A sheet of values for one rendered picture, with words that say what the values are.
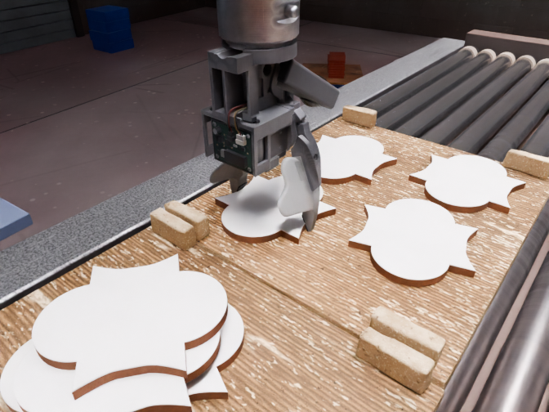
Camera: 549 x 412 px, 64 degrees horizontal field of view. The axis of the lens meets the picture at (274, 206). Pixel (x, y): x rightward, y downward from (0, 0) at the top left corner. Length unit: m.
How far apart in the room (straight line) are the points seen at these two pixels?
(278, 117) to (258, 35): 0.08
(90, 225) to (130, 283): 0.21
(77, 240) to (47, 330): 0.21
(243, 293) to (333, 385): 0.13
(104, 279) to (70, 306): 0.04
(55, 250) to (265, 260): 0.25
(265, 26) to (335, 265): 0.24
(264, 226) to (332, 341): 0.16
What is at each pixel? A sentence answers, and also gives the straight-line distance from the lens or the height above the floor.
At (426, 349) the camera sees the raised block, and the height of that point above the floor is 0.96.
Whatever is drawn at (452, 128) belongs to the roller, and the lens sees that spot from 0.87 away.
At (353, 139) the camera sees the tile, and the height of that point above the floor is 0.95.
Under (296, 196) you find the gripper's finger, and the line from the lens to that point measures 0.47.
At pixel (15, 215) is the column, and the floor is 0.87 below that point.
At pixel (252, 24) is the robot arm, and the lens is 0.41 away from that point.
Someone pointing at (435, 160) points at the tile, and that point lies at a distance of 0.67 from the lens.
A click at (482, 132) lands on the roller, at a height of 0.92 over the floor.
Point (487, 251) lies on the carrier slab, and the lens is 0.53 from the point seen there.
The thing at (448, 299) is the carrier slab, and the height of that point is 0.94.
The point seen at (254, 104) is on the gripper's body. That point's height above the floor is 1.09.
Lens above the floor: 1.24
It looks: 34 degrees down
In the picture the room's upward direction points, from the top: straight up
